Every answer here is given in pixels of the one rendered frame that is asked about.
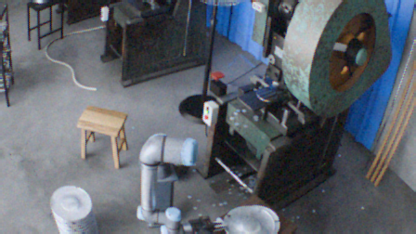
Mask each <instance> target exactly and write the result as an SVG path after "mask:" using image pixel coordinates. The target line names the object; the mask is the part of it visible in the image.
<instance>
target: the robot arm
mask: <svg viewBox="0 0 416 234"><path fill-rule="evenodd" d="M197 159H198V145H197V140H195V139H192V138H183V137H177V136H167V135H165V134H156V135H153V136H152V137H151V138H149V139H148V140H147V142H146V143H145V145H144V146H143V148H142V151H141V153H140V156H139V162H140V164H141V170H142V177H141V184H142V189H141V196H142V200H141V206H138V210H137V216H138V218H139V219H142V220H145V221H152V222H156V223H159V224H164V226H162V234H195V232H197V233H198V234H212V233H215V232H218V231H220V230H222V229H225V226H228V225H229V223H225V222H224V221H223V220H221V218H220V217H218V218H217V219H216V221H214V222H213V223H212V221H211V219H210V217H209V215H206V216H207V218H204V217H206V216H202V217H199V219H194V220H189V221H188V223H182V224H181V212H180V211H179V210H178V208H175V207H172V208H169V209H167V210H166V211H164V210H158V209H156V208H157V205H156V200H157V182H158V179H161V180H163V179H165V178H166V177H168V176H169V175H170V174H171V173H172V166H171V164H170V163H177V164H184V165H186V166H188V165H193V164H195V163H196V162H197ZM203 218H204V219H203Z"/></svg>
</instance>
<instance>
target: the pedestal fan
mask: <svg viewBox="0 0 416 234"><path fill-rule="evenodd" d="M213 2H214V8H213V14H212V18H211V20H210V23H211V28H210V34H209V41H208V47H207V55H206V62H205V70H204V77H203V85H202V92H201V95H193V96H190V97H187V98H185V99H184V100H182V101H181V102H180V104H179V106H178V110H179V113H180V114H181V116H182V117H183V118H185V119H186V120H188V121H189V122H191V123H194V124H200V125H205V121H204V120H203V111H204V104H205V103H207V102H210V101H213V102H215V101H217V98H215V97H212V96H208V95H207V92H208V84H209V78H210V71H211V81H212V59H213V51H214V44H215V43H214V38H215V26H216V24H217V21H218V19H217V18H216V16H217V10H218V6H225V5H223V0H222V4H221V5H218V0H214V1H213Z"/></svg>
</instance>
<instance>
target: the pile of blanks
mask: <svg viewBox="0 0 416 234"><path fill-rule="evenodd" d="M91 208H92V209H91V210H90V212H89V214H88V215H87V216H86V217H85V218H83V219H80V220H77V221H67V220H65V219H62V218H60V217H59V216H57V215H56V214H55V213H54V212H53V210H52V212H53V215H54V216H55V219H56V222H57V224H58V229H59V231H60V234H98V227H97V222H96V218H95V216H94V212H93V211H94V210H93V205H92V206H91Z"/></svg>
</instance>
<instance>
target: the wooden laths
mask: <svg viewBox="0 0 416 234"><path fill-rule="evenodd" d="M415 42H416V34H415V37H414V41H413V44H412V47H411V50H410V53H409V58H408V60H407V64H406V68H405V70H404V71H403V72H404V73H403V75H402V78H401V80H400V84H399V86H398V89H397V91H396V95H395V97H394V100H393V103H392V105H391V108H390V110H389V112H388V115H387V118H386V121H385V122H384V125H383V128H382V131H381V133H380V135H379V137H378V139H377V141H376V143H375V145H374V148H373V150H372V152H371V154H370V157H369V159H368V160H367V163H366V165H365V167H364V169H363V171H362V174H363V173H364V172H365V170H366V167H367V166H368V163H369V161H370V159H371V156H372V154H373V152H374V151H375V148H376V146H377V144H378V142H379V140H380V138H381V135H382V133H383V131H384V128H385V125H386V124H387V121H388V119H389V115H390V113H391V112H392V109H393V107H394V104H395V102H396V99H397V95H398V93H399V92H398V91H399V89H400V86H401V85H402V82H403V79H404V76H405V74H406V70H407V68H408V65H409V62H410V58H411V54H412V51H413V48H414V46H415ZM415 69H416V57H415V60H414V62H413V65H412V68H411V71H410V75H409V78H408V81H407V83H406V86H405V89H404V92H403V94H402V97H401V99H400V101H399V104H398V106H397V108H396V112H395V115H394V118H393V121H392V122H391V124H390V126H389V129H388V131H387V133H386V135H385V138H384V139H383V144H382V145H381V147H380V148H379V152H378V153H377V156H376V158H375V160H374V161H373V164H372V165H371V168H370V170H369V172H368V174H367V175H366V178H368V179H369V178H370V175H371V172H372V171H373V168H374V167H375V165H376V163H377V162H378V159H379V158H380V155H381V153H382V151H383V149H384V146H385V143H386V142H387V139H388V138H389V136H390V134H391V131H392V130H393V127H394V124H395V122H396V119H397V116H398V114H399V113H400V110H401V108H402V105H403V101H404V99H405V97H406V95H407V93H408V90H409V86H410V83H411V79H412V77H413V75H414V74H413V73H414V72H415ZM415 88H416V78H415V80H414V84H413V86H412V88H411V91H410V93H409V97H408V100H407V103H406V105H405V108H404V110H403V112H402V114H401V117H400V119H399V122H398V123H397V125H396V130H395V132H394V134H393V135H392V138H391V140H390V142H389V144H388V146H387V148H386V150H385V152H384V154H383V157H382V159H381V160H380V163H379V164H378V167H377V168H376V171H375V172H374V175H373V176H372V178H371V180H370V181H372V182H373V180H374V179H375V177H376V176H377V175H378V173H379V171H380V169H381V167H382V165H383V163H384V160H385V158H386V155H387V154H388V151H389V150H390V149H391V146H392V145H393V142H394V140H395V137H396V136H397V132H398V130H399V127H400V126H401V124H402V121H403V119H404V117H405V115H406V112H407V110H408V107H409V105H410V101H411V99H412V96H413V94H414V92H415ZM415 104H416V95H415V97H414V99H413V101H412V105H411V107H410V109H409V113H408V116H407V118H406V121H405V122H404V124H403V126H402V129H401V130H400V133H399V136H398V138H397V140H396V143H395V145H394V147H393V148H392V151H391V152H390V154H389V157H388V158H387V161H386V162H385V165H384V167H383V170H382V171H381V173H380V174H379V176H378V178H377V179H376V182H375V183H374V186H375V187H376V186H378V183H379V182H380V179H381V178H382V176H383V175H384V172H385V169H386V168H387V166H388V164H389V163H390V161H391V159H392V156H394V153H395V150H396V149H397V145H398V143H399V141H400V139H401V138H402V135H403V133H404V132H405V129H406V127H407V125H408V122H409V120H410V116H411V114H412V112H413V110H414V108H415V107H414V106H415Z"/></svg>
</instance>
